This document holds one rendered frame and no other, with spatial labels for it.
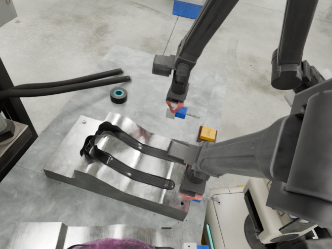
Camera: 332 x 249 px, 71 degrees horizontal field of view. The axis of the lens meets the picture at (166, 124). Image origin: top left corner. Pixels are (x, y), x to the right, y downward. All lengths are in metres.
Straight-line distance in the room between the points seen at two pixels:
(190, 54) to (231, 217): 1.06
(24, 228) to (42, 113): 1.60
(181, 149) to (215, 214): 0.92
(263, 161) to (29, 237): 0.64
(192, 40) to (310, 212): 0.53
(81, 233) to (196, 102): 0.77
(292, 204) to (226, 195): 1.34
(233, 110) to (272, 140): 2.20
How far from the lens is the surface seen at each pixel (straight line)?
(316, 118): 0.20
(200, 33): 0.63
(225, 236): 1.45
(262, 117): 2.51
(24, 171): 0.98
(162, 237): 0.77
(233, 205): 1.53
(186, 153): 0.59
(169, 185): 0.80
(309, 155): 0.19
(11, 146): 1.10
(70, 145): 0.92
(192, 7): 3.79
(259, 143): 0.26
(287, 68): 0.69
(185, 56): 0.69
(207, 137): 1.00
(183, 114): 0.90
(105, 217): 0.85
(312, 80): 0.80
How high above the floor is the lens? 1.60
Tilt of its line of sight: 49 degrees down
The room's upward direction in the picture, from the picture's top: 11 degrees clockwise
